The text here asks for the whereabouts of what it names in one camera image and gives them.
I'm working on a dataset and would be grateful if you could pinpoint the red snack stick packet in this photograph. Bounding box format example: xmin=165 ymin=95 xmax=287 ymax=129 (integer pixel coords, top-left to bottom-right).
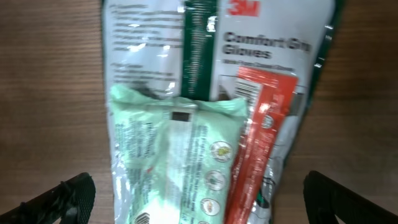
xmin=224 ymin=67 xmax=297 ymax=224

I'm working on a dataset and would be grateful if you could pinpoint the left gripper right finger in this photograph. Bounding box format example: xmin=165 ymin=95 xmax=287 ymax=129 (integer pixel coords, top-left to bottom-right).
xmin=303 ymin=170 xmax=397 ymax=224

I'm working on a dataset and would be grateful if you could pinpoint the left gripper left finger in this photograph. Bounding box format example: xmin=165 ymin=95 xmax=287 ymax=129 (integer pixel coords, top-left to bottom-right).
xmin=1 ymin=172 xmax=96 ymax=224

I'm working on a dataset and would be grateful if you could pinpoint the green 3M gloves package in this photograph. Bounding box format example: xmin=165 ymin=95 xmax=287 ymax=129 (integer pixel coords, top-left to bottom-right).
xmin=102 ymin=0 xmax=343 ymax=223

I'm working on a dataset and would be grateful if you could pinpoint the mint green wipes packet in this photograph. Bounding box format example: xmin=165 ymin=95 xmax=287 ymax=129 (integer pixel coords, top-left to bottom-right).
xmin=108 ymin=85 xmax=247 ymax=224

